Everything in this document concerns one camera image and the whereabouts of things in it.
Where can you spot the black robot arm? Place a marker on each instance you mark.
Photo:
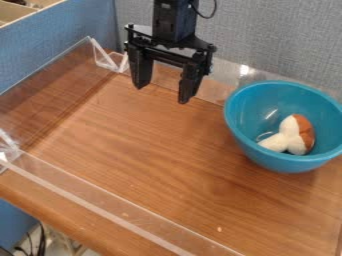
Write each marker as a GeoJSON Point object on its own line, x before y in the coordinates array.
{"type": "Point", "coordinates": [174, 20]}

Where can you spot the white brown plush mushroom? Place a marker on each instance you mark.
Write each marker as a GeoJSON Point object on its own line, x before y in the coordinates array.
{"type": "Point", "coordinates": [296, 136]}

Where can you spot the blue partition wall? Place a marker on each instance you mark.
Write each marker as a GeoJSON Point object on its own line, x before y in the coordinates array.
{"type": "Point", "coordinates": [35, 39]}

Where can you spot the blue plastic bowl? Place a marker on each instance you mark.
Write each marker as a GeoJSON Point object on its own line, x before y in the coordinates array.
{"type": "Point", "coordinates": [256, 109]}

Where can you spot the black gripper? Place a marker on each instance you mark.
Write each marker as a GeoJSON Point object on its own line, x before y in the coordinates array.
{"type": "Point", "coordinates": [190, 53]}

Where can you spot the clear acrylic corner bracket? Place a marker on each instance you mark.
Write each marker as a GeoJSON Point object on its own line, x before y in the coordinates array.
{"type": "Point", "coordinates": [110, 61]}

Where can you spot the clear acrylic barrier panels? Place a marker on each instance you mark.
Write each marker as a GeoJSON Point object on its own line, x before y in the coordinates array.
{"type": "Point", "coordinates": [141, 176]}

